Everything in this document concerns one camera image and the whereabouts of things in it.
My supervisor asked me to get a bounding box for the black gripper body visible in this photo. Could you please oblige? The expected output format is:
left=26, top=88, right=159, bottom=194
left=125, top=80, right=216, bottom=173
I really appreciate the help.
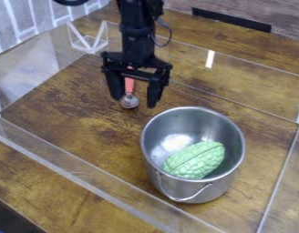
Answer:
left=101, top=24, right=174, bottom=86

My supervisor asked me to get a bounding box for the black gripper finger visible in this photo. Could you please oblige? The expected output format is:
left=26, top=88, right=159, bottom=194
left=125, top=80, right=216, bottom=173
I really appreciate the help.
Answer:
left=106, top=71, right=126, bottom=101
left=147, top=79, right=163, bottom=108

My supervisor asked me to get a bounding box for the orange handled metal spoon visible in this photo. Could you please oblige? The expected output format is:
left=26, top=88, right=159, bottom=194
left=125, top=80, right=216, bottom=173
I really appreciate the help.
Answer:
left=121, top=77, right=139, bottom=109

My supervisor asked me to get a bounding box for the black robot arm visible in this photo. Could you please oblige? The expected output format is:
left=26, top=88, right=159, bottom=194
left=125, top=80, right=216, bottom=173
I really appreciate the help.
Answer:
left=102, top=0, right=173, bottom=108

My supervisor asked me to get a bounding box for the stainless steel pot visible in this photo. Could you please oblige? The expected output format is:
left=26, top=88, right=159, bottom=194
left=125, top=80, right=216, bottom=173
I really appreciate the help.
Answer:
left=142, top=106, right=246, bottom=204

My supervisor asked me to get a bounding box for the green bitter gourd toy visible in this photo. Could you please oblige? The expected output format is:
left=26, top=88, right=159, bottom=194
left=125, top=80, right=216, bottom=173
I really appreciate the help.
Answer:
left=163, top=141, right=225, bottom=179

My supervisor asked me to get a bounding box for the clear acrylic corner bracket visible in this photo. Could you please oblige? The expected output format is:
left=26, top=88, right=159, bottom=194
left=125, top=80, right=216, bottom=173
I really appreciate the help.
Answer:
left=67, top=21, right=110, bottom=54

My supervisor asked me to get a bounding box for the black cable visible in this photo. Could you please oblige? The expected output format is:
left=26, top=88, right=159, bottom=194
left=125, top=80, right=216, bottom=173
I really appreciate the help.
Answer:
left=52, top=0, right=174, bottom=48

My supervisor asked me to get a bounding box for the black wall strip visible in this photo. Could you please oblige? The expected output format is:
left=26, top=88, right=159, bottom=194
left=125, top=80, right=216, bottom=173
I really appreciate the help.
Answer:
left=192, top=7, right=272, bottom=33

